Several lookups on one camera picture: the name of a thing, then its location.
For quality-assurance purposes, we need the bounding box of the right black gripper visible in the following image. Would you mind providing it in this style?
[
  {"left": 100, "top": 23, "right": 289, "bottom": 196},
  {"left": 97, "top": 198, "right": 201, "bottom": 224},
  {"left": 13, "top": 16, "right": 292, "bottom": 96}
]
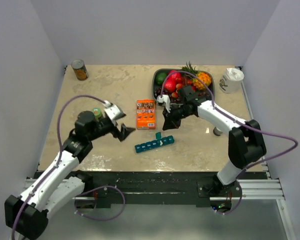
[{"left": 163, "top": 103, "right": 193, "bottom": 131}]

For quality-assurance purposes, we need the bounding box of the teal weekly pill organizer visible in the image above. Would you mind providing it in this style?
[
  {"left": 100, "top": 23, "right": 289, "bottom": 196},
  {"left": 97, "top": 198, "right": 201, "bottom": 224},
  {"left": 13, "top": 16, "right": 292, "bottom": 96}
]
[{"left": 134, "top": 132, "right": 175, "bottom": 154}]

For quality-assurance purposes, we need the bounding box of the green black pill bottle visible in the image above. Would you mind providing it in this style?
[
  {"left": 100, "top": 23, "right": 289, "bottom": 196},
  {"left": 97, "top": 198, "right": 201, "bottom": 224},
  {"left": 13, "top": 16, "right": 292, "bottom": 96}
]
[{"left": 92, "top": 107, "right": 103, "bottom": 121}]

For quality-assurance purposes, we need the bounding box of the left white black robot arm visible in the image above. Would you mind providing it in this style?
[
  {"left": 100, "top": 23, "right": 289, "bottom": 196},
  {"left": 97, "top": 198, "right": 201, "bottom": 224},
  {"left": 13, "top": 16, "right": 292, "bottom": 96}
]
[{"left": 4, "top": 102, "right": 135, "bottom": 240}]

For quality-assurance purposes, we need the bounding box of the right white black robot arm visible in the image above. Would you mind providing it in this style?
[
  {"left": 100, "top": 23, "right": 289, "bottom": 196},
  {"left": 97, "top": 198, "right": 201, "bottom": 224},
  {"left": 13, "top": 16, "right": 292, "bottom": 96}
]
[{"left": 156, "top": 85, "right": 267, "bottom": 197}]

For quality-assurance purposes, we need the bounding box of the orange cardboard box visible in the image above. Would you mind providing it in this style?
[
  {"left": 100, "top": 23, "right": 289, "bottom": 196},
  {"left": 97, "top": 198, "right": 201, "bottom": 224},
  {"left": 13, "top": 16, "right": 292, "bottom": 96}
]
[{"left": 136, "top": 99, "right": 156, "bottom": 130}]

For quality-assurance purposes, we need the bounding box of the purple grape bunch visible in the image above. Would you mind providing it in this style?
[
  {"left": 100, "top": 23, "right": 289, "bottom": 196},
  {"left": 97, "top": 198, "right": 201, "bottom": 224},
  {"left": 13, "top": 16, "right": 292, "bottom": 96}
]
[{"left": 153, "top": 87, "right": 211, "bottom": 104}]

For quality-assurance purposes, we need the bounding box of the lower red apple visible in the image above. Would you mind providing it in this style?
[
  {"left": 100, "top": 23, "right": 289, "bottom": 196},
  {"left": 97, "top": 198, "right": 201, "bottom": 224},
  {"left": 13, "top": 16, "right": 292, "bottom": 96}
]
[{"left": 162, "top": 79, "right": 177, "bottom": 93}]

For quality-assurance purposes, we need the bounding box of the red apple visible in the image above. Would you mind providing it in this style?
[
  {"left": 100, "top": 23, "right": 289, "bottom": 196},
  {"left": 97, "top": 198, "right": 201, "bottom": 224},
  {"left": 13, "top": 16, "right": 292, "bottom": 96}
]
[
  {"left": 168, "top": 70, "right": 182, "bottom": 82},
  {"left": 162, "top": 79, "right": 177, "bottom": 93}
]

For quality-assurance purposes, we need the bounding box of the gray fruit tray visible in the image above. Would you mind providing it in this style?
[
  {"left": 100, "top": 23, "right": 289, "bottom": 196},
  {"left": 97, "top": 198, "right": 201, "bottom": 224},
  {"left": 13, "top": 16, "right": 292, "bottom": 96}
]
[{"left": 151, "top": 68, "right": 217, "bottom": 107}]

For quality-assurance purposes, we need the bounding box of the upper red apple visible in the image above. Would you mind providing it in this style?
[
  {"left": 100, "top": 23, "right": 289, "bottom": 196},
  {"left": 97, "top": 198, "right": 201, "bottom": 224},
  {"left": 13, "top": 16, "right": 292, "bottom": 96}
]
[{"left": 168, "top": 70, "right": 182, "bottom": 82}]

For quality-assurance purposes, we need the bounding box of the green lime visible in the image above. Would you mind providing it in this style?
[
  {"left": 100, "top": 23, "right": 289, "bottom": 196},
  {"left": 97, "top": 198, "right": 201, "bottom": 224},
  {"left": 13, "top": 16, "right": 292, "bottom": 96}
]
[{"left": 155, "top": 72, "right": 167, "bottom": 86}]

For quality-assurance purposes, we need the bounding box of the white purple pill bottle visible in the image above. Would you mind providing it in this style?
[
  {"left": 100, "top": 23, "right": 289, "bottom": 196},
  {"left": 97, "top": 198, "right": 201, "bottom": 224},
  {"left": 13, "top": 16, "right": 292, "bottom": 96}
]
[{"left": 213, "top": 127, "right": 223, "bottom": 137}]

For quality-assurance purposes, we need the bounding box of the toy pineapple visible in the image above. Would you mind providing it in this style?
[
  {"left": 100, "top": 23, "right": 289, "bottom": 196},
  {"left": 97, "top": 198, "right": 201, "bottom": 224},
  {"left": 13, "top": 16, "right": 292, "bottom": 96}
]
[{"left": 181, "top": 61, "right": 212, "bottom": 91}]

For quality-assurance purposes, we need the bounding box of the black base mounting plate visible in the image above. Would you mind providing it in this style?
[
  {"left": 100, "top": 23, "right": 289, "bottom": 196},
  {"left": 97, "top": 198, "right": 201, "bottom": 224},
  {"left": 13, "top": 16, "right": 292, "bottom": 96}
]
[{"left": 33, "top": 170, "right": 268, "bottom": 209}]

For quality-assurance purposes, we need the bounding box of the tin can with fruit label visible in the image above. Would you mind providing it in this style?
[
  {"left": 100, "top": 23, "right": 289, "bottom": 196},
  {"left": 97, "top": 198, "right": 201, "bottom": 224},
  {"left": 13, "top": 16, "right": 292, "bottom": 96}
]
[{"left": 71, "top": 59, "right": 89, "bottom": 81}]

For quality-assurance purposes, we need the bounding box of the white paper towel roll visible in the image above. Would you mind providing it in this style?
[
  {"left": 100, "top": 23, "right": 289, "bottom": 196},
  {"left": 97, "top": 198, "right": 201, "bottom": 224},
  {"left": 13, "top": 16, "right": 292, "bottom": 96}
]
[{"left": 219, "top": 67, "right": 245, "bottom": 94}]

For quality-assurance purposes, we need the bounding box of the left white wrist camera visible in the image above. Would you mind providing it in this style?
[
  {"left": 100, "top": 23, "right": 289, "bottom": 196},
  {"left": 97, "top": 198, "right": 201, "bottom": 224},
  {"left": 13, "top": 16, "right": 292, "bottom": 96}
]
[{"left": 103, "top": 100, "right": 125, "bottom": 121}]

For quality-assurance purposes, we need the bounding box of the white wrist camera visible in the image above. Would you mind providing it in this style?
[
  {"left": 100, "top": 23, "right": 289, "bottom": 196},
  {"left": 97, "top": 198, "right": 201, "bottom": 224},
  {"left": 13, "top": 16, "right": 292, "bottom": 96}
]
[
  {"left": 103, "top": 100, "right": 125, "bottom": 121},
  {"left": 156, "top": 94, "right": 171, "bottom": 113}
]

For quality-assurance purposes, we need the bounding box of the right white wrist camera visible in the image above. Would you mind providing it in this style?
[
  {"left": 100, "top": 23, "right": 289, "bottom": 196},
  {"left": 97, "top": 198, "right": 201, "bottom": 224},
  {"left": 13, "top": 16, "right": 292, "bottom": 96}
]
[{"left": 156, "top": 94, "right": 171, "bottom": 113}]

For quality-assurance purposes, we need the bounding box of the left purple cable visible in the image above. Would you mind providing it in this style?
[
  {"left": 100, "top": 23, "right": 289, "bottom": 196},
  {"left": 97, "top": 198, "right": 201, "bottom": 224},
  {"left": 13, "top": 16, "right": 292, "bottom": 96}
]
[{"left": 11, "top": 95, "right": 108, "bottom": 240}]

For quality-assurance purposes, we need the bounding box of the purple cable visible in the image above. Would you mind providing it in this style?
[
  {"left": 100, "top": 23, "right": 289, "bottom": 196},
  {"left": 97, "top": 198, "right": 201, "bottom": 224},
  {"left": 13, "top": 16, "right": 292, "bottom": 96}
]
[
  {"left": 160, "top": 70, "right": 299, "bottom": 176},
  {"left": 11, "top": 95, "right": 108, "bottom": 240}
]

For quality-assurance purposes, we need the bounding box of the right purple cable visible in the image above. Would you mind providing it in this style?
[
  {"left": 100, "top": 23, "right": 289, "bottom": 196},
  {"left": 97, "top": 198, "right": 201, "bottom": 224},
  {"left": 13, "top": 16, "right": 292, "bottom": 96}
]
[{"left": 160, "top": 70, "right": 299, "bottom": 176}]

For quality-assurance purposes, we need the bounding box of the aluminium frame rail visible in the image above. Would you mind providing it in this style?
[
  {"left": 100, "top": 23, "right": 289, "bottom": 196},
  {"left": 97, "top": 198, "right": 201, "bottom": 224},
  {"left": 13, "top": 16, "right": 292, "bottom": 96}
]
[{"left": 238, "top": 79, "right": 297, "bottom": 240}]

